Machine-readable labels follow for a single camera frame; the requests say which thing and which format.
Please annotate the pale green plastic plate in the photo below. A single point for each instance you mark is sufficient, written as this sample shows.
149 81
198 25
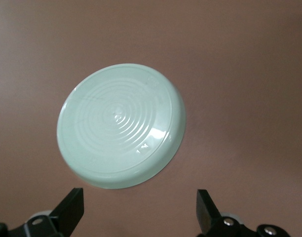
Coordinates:
116 123

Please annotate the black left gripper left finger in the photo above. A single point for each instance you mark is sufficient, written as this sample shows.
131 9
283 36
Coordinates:
69 212

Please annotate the brown table cover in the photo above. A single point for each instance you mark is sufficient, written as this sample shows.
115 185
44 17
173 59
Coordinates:
239 74

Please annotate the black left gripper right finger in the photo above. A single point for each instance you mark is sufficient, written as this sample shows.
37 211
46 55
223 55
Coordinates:
207 214

